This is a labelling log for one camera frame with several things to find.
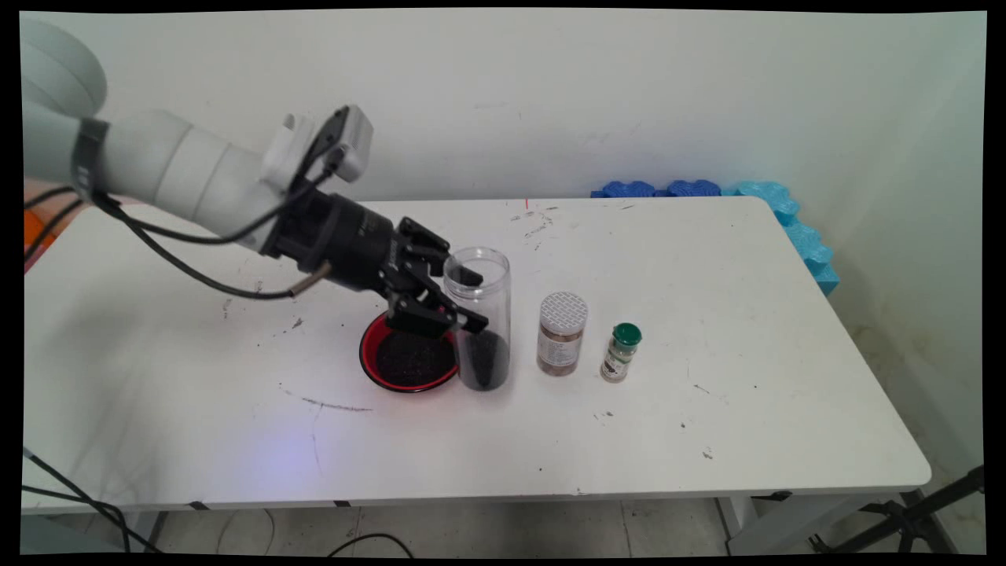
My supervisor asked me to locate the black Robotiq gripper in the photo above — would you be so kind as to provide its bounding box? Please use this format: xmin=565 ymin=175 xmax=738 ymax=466
xmin=263 ymin=189 xmax=490 ymax=340

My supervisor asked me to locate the clear plastic jar with seeds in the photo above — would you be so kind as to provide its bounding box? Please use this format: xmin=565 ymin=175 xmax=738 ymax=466
xmin=442 ymin=246 xmax=512 ymax=392

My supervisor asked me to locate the red bowl with black rim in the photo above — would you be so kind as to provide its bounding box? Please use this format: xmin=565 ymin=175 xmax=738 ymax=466
xmin=359 ymin=311 xmax=464 ymax=394

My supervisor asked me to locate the loose black seeds heap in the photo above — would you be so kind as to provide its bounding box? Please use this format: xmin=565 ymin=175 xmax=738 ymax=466
xmin=376 ymin=329 xmax=459 ymax=388

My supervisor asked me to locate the nut jar with patterned lid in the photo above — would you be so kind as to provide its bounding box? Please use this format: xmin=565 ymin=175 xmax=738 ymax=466
xmin=537 ymin=292 xmax=589 ymax=377

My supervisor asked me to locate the spice bottle with green cap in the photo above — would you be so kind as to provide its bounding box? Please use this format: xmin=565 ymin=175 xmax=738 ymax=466
xmin=600 ymin=322 xmax=643 ymax=384

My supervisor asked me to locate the light blue foam tile stack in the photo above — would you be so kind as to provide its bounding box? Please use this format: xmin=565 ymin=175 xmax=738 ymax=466
xmin=723 ymin=181 xmax=840 ymax=298

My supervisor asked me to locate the white table leg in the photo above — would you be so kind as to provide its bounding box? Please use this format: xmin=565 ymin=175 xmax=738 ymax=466
xmin=22 ymin=511 xmax=163 ymax=554
xmin=717 ymin=495 xmax=893 ymax=556

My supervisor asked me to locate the orange block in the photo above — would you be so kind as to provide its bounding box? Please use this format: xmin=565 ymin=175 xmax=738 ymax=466
xmin=24 ymin=206 xmax=57 ymax=248

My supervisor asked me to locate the black tripod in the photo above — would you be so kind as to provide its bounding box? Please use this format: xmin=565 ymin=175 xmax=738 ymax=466
xmin=810 ymin=465 xmax=985 ymax=555

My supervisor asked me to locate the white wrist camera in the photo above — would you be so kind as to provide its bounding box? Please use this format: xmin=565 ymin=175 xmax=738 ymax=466
xmin=262 ymin=105 xmax=374 ymax=189

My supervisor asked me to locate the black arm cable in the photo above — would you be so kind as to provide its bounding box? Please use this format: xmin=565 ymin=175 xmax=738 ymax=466
xmin=24 ymin=145 xmax=351 ymax=301

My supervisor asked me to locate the black floor cable loop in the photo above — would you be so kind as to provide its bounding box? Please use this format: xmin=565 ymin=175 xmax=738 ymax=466
xmin=326 ymin=533 xmax=414 ymax=559

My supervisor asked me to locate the black velcro strap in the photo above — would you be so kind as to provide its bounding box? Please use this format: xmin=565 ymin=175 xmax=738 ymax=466
xmin=71 ymin=118 xmax=111 ymax=199

